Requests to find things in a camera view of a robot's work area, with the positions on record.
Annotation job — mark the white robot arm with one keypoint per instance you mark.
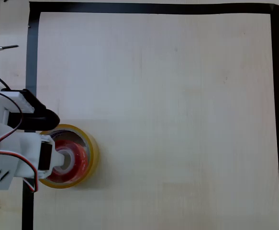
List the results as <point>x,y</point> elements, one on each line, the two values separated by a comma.
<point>0,143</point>

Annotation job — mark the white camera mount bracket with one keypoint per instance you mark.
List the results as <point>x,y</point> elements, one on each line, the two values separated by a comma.
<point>14,100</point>

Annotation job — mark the small red tape roll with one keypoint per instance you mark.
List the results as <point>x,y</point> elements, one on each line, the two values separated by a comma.
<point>80,158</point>

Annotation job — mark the large yellow clear tape roll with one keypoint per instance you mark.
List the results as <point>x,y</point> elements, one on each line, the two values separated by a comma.
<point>95,155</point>

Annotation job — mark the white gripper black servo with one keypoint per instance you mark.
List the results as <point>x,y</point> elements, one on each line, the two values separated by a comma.
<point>45,156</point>

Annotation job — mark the thin metal screwdriver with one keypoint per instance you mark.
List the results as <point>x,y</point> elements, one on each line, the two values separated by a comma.
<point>0,48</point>

